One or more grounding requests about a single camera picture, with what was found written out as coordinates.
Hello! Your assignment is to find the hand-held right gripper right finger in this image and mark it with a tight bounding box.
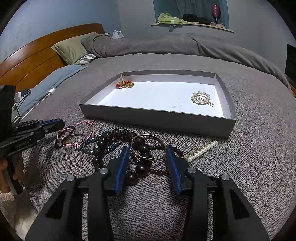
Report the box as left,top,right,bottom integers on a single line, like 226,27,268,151
165,146,270,241

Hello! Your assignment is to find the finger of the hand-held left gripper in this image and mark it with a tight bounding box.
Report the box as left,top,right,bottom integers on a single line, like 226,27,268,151
13,127,59,142
14,118,65,131

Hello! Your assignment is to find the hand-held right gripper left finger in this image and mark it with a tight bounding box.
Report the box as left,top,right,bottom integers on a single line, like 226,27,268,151
25,146,131,241

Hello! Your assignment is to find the small dark red bead bracelet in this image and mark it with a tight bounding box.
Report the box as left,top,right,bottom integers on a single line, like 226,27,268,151
129,137,185,176

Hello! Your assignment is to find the black cord bracelet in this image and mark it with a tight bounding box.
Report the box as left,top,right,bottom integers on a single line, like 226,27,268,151
55,125,77,149

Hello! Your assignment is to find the silver wire bangle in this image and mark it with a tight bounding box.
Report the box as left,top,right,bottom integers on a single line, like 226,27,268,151
129,134,167,161

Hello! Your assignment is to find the gold chain bracelet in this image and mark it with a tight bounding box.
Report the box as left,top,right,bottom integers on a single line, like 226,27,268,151
185,138,218,163

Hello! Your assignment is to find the large dark bead bracelet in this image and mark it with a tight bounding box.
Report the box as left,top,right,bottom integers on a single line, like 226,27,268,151
92,129,151,186

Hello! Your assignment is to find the pale pink thin bracelet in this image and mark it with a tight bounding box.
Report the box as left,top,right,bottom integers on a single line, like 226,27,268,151
62,133,87,151

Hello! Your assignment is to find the pink cord bracelet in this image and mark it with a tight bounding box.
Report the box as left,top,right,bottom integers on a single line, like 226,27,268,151
74,120,95,142

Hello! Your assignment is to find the blue crystal bead bracelet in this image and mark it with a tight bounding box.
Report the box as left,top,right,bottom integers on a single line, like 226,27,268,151
80,132,121,156

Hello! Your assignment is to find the grey cardboard tray box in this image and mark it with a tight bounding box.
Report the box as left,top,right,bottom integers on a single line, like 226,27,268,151
78,70,237,139

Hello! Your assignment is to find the person's left hand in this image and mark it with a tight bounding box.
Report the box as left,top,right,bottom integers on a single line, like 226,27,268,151
0,154,25,194

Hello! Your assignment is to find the blue blanket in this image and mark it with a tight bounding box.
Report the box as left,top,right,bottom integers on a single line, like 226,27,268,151
14,64,88,118

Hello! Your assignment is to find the wooden bed headboard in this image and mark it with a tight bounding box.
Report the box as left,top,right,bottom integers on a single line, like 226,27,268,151
0,23,105,87

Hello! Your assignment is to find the striped pillow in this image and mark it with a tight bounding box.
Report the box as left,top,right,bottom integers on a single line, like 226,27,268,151
74,54,96,65

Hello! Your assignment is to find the green pillow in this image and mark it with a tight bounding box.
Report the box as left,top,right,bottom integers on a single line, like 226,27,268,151
51,32,100,65

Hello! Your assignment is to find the round pearl hair clip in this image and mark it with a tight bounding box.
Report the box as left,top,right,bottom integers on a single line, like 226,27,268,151
191,91,214,107

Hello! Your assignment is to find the white fluffy cloth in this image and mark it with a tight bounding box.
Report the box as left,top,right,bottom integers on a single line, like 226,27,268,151
0,192,37,240

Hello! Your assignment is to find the grey knitted bed cover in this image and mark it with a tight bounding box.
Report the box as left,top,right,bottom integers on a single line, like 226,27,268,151
18,56,296,241

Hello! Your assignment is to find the grey duvet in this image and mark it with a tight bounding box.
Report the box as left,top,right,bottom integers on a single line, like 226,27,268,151
80,32,290,88

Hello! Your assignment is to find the green cloth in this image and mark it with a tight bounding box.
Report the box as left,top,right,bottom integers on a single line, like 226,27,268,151
158,13,184,24

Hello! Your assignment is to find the black cloth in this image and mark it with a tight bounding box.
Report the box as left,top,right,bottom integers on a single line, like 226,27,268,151
182,14,211,25

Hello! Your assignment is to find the black television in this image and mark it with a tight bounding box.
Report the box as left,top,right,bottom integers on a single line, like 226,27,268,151
285,44,296,79

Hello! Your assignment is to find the teal curtain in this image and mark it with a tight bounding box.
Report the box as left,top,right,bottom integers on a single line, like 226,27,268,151
153,0,229,29

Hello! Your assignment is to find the pink wine glass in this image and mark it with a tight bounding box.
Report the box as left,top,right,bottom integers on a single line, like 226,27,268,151
211,5,220,24

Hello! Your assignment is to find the white charger cable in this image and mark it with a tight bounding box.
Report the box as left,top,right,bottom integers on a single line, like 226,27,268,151
20,93,50,121

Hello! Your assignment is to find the red gold charm bracelet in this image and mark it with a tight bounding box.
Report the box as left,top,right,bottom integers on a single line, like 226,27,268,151
116,75,135,89

